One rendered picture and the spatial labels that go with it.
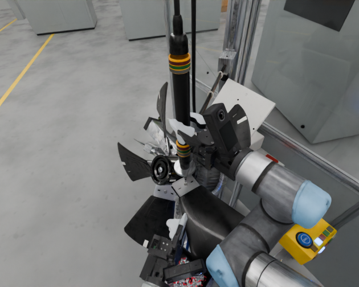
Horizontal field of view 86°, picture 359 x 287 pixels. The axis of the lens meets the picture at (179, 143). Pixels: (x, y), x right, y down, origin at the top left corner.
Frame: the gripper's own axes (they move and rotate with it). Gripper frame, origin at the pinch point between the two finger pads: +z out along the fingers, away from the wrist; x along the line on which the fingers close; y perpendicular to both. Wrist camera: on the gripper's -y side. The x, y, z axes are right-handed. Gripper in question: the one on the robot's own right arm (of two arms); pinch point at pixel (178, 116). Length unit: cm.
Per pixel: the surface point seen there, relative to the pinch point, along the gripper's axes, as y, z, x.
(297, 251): 46, -42, 15
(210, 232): 32.4, -18.9, -6.4
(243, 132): 8.5, -11.4, 14.7
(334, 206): 71, -51, 63
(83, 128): 152, 225, 12
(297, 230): 43, -39, 19
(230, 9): -9, 30, 61
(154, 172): 30.2, 10.4, -5.0
